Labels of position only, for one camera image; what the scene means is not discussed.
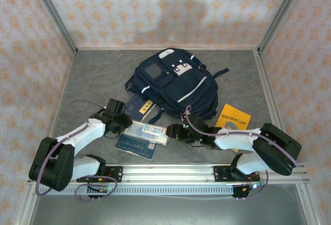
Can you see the navy book with yellow label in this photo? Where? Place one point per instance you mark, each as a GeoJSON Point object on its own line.
{"type": "Point", "coordinates": [137, 107]}

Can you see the clear plastic stationery pouch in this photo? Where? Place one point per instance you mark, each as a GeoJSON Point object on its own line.
{"type": "Point", "coordinates": [144, 132]}

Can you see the navy booklet with QR codes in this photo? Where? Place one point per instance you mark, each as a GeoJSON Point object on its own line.
{"type": "Point", "coordinates": [134, 147]}

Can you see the yellow picture book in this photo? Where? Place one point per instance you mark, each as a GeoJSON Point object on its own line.
{"type": "Point", "coordinates": [235, 113]}

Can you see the navy blue student backpack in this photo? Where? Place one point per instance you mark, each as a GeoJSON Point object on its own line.
{"type": "Point", "coordinates": [178, 85]}

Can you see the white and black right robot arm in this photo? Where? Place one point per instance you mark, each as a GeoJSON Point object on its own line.
{"type": "Point", "coordinates": [238, 139]}

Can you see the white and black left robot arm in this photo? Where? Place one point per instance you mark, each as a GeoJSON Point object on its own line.
{"type": "Point", "coordinates": [82, 137]}

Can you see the small green circuit board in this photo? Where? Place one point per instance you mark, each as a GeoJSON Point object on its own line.
{"type": "Point", "coordinates": [254, 186]}
{"type": "Point", "coordinates": [103, 190]}

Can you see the grey metal sheet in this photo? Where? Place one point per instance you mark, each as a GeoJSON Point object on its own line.
{"type": "Point", "coordinates": [168, 212]}

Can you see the aluminium mounting rail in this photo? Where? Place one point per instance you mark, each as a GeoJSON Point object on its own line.
{"type": "Point", "coordinates": [168, 173]}

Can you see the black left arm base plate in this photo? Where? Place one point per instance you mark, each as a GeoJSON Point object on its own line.
{"type": "Point", "coordinates": [117, 173]}

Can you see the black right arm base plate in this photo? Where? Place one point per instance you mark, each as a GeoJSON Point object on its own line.
{"type": "Point", "coordinates": [219, 173]}

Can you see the aluminium frame post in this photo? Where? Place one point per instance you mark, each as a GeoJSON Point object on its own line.
{"type": "Point", "coordinates": [57, 20]}
{"type": "Point", "coordinates": [283, 7]}

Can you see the aluminium frame leg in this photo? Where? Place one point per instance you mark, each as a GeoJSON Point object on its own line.
{"type": "Point", "coordinates": [26, 207]}
{"type": "Point", "coordinates": [306, 207]}

